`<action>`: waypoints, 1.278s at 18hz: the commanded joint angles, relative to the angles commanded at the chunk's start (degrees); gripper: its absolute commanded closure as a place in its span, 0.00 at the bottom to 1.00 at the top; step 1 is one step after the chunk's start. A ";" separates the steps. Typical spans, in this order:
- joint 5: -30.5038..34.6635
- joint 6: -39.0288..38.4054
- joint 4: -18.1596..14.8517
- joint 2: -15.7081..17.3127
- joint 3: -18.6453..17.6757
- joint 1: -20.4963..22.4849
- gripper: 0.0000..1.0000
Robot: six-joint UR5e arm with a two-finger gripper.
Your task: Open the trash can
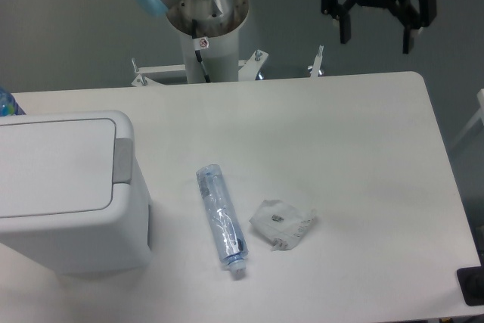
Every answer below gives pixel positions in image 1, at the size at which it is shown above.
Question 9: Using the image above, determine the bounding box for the grey trash can push button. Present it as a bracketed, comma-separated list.
[113, 138, 133, 184]

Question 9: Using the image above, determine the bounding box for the white trash can body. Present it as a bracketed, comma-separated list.
[1, 110, 152, 274]

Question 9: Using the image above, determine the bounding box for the white trash can lid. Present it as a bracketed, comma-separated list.
[1, 116, 116, 218]

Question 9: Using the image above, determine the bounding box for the white furniture piece at right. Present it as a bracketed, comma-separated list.
[449, 89, 483, 154]

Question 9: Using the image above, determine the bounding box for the crumpled white plastic wrapper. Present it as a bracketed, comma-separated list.
[249, 200, 317, 251]

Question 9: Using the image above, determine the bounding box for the clear empty plastic bottle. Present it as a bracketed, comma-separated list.
[196, 164, 248, 280]

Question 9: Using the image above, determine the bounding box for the white pedestal base frame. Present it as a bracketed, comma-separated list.
[131, 45, 324, 87]

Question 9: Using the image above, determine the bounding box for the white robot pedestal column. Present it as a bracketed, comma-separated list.
[166, 0, 249, 84]

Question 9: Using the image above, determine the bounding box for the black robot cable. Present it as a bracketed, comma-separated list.
[191, 19, 211, 84]

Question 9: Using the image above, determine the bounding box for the black table clamp mount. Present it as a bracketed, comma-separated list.
[457, 266, 483, 306]

